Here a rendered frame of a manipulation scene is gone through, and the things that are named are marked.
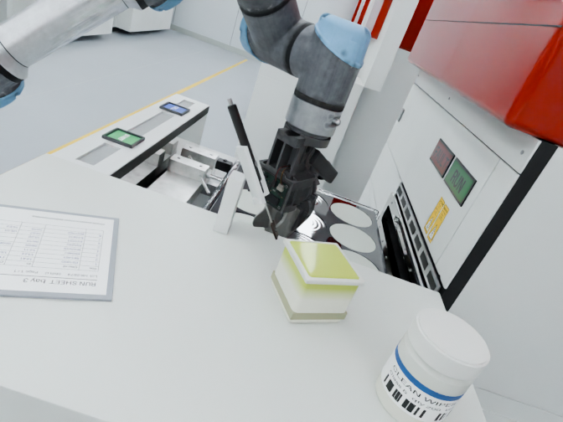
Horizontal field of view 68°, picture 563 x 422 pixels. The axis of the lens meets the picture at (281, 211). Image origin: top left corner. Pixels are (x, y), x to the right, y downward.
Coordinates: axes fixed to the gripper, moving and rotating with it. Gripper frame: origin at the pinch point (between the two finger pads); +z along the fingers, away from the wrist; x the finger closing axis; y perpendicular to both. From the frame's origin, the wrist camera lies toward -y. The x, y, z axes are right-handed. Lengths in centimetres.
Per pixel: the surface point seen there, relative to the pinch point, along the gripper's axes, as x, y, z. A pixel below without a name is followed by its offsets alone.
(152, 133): -32.7, 1.8, -4.4
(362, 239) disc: 8.3, -20.8, 1.7
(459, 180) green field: 19.2, -18.5, -18.6
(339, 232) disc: 4.1, -18.1, 1.7
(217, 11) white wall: -597, -583, 31
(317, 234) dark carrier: 2.3, -12.1, 1.6
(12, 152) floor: -209, -52, 91
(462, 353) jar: 31.5, 20.1, -14.4
